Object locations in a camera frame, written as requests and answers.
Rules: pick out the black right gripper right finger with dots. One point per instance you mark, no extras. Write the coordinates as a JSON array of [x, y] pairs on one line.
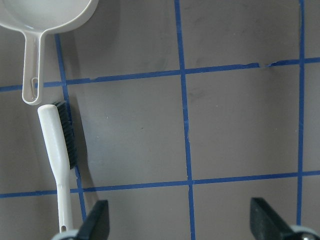
[[266, 224]]

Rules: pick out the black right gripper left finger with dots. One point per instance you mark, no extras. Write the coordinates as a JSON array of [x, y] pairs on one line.
[[97, 224]]

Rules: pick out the beige brush with black bristles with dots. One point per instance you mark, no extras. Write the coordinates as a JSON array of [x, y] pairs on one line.
[[58, 139]]

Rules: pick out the beige plastic dustpan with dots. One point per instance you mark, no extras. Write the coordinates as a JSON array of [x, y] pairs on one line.
[[36, 19]]

